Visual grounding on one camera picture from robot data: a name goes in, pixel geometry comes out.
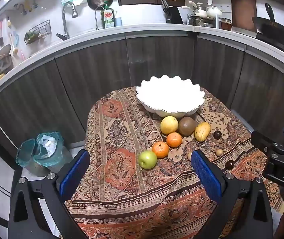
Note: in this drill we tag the glass jar with dark contents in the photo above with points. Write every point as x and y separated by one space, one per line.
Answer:
226 25

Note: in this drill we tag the small white pump bottle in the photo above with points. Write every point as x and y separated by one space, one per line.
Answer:
118 22

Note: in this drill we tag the green dish soap bottle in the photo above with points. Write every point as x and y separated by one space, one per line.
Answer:
108 17

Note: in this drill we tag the black wok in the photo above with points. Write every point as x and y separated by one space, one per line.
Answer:
274 31

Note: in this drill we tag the black knife block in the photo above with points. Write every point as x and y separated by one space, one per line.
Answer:
173 15

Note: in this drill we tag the green apple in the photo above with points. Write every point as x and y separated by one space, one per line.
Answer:
147 159

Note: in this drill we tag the small dark round fruit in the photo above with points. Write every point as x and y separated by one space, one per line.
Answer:
229 164
217 135

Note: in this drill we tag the white lidded pot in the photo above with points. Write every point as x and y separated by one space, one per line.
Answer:
214 12

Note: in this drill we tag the paisley patterned tablecloth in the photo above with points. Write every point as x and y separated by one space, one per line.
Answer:
132 179

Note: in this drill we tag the thin chrome water tap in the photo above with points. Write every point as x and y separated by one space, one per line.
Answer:
97 17

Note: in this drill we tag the chrome kitchen faucet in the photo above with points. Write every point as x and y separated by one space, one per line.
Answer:
67 17

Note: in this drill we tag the small tan longan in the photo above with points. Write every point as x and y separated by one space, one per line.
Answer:
219 152
189 156

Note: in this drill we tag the yellow mango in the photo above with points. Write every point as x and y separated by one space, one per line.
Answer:
202 132

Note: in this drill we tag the white scalloped bowl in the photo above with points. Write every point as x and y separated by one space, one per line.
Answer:
169 95

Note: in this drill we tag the metal tray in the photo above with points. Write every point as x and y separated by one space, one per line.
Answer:
201 22

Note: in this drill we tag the brown wooden cutting board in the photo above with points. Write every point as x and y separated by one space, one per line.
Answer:
243 11

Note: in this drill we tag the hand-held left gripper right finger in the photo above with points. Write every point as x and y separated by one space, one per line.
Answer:
206 173

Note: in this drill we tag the trash bin with teal bag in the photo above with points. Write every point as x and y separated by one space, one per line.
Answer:
49 149
26 156

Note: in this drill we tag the brown kiwi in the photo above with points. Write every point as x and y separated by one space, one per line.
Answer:
187 126

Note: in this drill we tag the yellow round fruit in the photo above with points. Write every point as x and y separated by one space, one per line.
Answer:
169 125

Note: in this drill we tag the dark wood kitchen counter cabinet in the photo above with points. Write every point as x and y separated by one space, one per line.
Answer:
82 79

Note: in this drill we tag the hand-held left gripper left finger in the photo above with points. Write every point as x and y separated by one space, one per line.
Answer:
74 173

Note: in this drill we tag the orange mandarin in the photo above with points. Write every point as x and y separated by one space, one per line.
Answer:
174 140
160 149

